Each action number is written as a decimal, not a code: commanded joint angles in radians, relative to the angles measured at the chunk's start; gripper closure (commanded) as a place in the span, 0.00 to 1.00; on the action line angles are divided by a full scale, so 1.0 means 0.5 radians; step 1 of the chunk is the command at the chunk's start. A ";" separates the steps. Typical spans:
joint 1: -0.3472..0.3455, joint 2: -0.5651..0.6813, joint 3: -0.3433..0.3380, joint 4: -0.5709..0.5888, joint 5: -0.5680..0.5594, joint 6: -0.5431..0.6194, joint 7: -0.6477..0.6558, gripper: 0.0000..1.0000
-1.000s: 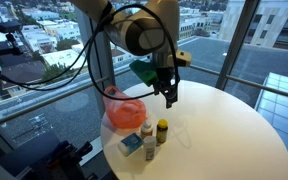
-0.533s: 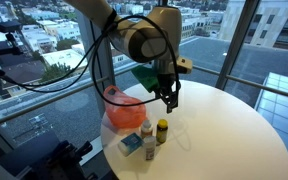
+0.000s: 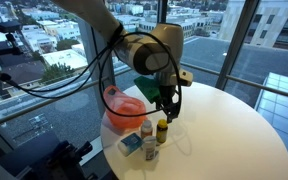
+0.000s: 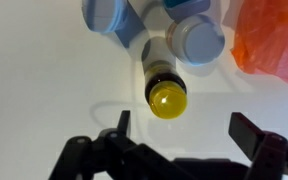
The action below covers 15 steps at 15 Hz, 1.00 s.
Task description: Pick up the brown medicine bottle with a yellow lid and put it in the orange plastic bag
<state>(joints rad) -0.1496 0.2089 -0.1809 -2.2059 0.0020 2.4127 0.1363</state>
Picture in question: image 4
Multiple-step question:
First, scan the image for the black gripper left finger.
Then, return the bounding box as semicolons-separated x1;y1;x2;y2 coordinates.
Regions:
98;109;142;158

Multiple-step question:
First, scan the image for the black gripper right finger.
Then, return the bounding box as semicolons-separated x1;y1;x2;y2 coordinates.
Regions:
228;112;288;168

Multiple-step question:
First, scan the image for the brown bottle with yellow lid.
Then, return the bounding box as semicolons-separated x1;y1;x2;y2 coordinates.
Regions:
141;36;189;120

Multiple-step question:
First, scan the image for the orange plastic bag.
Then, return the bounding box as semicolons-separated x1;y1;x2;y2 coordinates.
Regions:
230;0;288;86

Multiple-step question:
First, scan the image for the blue-capped white bottle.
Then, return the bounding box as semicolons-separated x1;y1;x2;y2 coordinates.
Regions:
165;13;226;66

